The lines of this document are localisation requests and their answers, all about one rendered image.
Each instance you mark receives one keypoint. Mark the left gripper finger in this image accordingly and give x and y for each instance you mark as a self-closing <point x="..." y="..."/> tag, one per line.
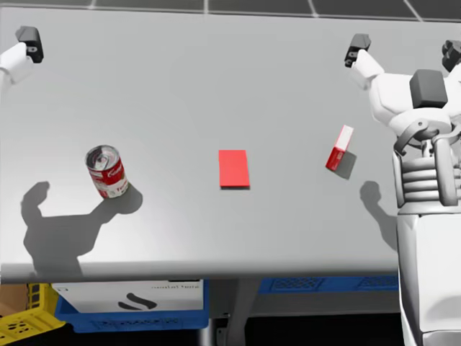
<point x="21" y="57"/>

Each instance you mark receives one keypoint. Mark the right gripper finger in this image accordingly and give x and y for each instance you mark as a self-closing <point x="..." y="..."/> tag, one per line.
<point x="452" y="54"/>
<point x="363" y="63"/>

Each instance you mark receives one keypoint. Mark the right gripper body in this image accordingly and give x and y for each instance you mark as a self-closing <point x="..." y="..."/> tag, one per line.
<point x="390" y="97"/>

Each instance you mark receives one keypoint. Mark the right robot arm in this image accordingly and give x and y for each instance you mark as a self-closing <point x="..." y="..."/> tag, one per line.
<point x="428" y="252"/>

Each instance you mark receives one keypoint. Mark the red and white carton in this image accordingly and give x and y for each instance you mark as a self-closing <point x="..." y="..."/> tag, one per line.
<point x="338" y="151"/>

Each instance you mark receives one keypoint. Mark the red and white can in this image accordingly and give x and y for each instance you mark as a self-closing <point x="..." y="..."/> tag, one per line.
<point x="108" y="176"/>

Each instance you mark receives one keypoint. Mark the pink pad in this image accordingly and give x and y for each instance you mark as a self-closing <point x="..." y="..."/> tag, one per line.
<point x="234" y="169"/>

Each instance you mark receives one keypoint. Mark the brown box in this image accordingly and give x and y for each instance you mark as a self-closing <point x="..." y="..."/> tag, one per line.
<point x="12" y="299"/>

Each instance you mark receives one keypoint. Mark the white box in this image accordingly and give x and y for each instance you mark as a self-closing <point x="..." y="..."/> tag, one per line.
<point x="108" y="293"/>

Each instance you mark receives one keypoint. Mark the yellow box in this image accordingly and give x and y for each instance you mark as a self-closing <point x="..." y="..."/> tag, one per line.
<point x="25" y="324"/>

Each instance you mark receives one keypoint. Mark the blue box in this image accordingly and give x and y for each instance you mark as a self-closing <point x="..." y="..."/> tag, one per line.
<point x="144" y="322"/>

